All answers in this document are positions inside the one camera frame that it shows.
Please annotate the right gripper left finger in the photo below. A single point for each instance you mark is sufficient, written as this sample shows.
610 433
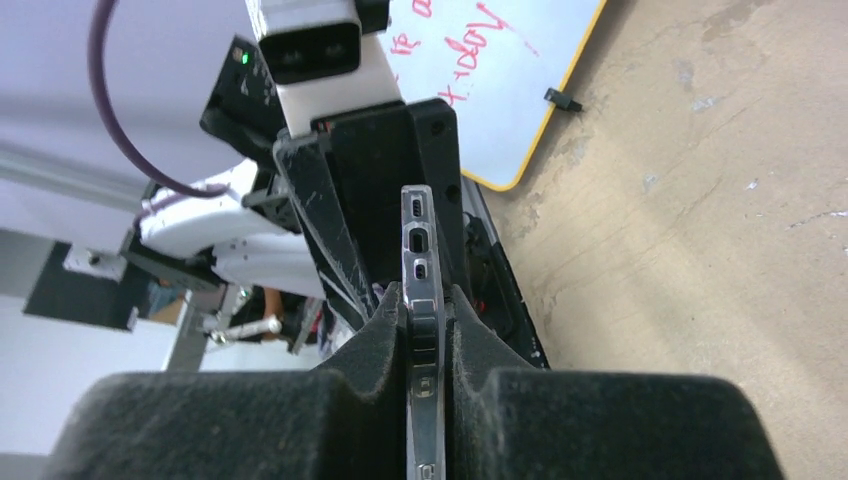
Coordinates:
340 420

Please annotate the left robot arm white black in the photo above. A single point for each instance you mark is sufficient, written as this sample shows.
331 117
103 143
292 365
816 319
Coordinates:
245 230

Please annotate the whiteboard with yellow frame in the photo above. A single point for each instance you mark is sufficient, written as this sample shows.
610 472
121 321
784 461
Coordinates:
493 62

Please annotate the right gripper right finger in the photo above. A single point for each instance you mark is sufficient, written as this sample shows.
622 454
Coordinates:
515 421

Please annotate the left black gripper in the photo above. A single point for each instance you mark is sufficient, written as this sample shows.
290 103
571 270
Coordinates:
375 151

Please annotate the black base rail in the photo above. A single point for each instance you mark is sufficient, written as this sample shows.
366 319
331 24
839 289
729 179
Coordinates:
497 297

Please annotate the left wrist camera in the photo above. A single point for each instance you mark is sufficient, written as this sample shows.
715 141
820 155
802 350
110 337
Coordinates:
324 57

